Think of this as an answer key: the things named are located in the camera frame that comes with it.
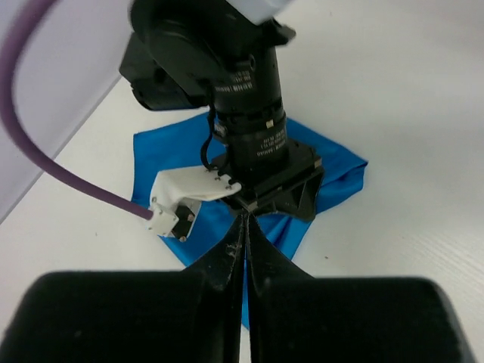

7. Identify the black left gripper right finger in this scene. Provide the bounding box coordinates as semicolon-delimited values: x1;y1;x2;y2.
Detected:
244;216;476;362

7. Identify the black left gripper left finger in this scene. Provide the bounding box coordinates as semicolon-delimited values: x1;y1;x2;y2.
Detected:
1;217;243;362

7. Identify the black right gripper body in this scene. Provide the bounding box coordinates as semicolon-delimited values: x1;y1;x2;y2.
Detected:
211;141;324;222

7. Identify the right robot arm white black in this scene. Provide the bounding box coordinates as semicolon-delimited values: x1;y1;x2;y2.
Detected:
119;1;324;222

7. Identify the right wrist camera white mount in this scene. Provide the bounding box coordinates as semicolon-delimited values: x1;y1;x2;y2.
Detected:
146;166;242;242

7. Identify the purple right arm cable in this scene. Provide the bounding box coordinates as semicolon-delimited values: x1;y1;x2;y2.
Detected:
0;0;154;221

